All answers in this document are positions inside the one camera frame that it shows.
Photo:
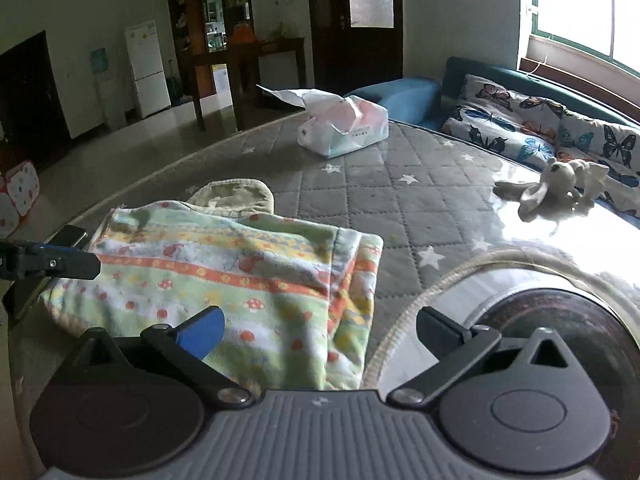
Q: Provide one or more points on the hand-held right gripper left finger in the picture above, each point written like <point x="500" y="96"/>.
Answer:
<point x="205" y="335"/>

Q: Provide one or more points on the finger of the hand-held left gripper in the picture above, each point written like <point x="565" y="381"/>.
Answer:
<point x="50" y="262"/>

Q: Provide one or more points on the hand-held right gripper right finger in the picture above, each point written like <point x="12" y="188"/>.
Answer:
<point x="440" y="332"/>

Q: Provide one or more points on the mushroom print striped cloth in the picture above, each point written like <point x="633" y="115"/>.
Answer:
<point x="225" y="260"/>

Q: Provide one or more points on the black smartphone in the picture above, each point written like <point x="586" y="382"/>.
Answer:
<point x="70" y="236"/>

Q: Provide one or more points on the round dark basket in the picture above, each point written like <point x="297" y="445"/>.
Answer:
<point x="550" y="310"/>

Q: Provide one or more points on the beige green cloth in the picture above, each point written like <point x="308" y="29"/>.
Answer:
<point x="230" y="197"/>

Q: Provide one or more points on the grey quilted star mat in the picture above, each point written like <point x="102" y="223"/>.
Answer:
<point x="400" y="185"/>

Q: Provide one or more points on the dark wooden cabinet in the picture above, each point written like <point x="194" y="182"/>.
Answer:
<point x="30" y="100"/>

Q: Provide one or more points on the white plush toy animal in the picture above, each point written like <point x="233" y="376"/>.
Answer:
<point x="560" y="180"/>

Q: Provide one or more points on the water dispenser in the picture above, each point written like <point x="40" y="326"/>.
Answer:
<point x="105" y="75"/>

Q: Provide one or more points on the white refrigerator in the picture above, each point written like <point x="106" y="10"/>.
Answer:
<point x="147" y="70"/>

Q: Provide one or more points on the butterfly print pillow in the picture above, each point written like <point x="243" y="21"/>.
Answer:
<point x="500" y="120"/>
<point x="605" y="145"/>

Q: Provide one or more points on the white tissue pack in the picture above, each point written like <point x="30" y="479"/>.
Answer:
<point x="345" y="127"/>

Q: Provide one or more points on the blue sofa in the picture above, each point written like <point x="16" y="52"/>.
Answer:
<point x="400" y="95"/>

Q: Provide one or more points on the wooden display cabinet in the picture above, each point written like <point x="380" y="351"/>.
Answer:
<point x="190" y="35"/>

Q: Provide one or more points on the dark wooden table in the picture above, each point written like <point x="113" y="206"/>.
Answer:
<point x="250" y="60"/>

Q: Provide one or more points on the dark door with frosted pane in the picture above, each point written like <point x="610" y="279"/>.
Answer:
<point x="330" y="35"/>

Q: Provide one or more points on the window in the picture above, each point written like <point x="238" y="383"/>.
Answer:
<point x="585" y="5"/>

